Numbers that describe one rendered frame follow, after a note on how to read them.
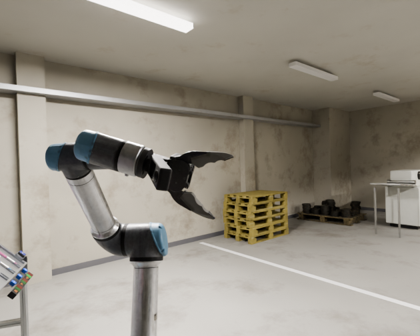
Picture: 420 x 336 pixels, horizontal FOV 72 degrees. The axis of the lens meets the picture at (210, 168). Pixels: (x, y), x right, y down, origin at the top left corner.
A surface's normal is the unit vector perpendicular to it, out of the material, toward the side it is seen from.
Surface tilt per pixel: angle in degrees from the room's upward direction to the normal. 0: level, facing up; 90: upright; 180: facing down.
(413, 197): 90
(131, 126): 90
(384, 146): 90
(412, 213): 90
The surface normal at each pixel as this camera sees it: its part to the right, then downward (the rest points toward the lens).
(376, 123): -0.77, 0.03
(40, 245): 0.64, -0.01
